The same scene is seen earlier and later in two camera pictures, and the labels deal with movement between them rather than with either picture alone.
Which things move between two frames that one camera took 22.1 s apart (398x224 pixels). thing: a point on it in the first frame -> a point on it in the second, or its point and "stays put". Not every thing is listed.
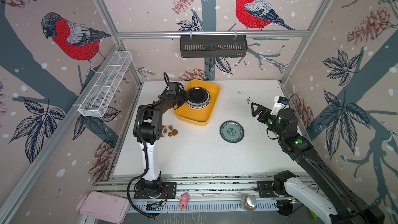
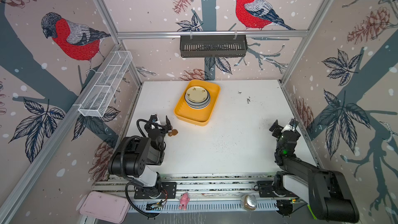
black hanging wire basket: x=213 y=47 stays put
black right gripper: x=262 y=109 -> x=275 y=125
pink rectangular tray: x=104 y=207 stays put
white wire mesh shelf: x=98 y=100 stays put
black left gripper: x=186 y=97 -> x=165 y=128
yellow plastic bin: x=201 y=117 stays put
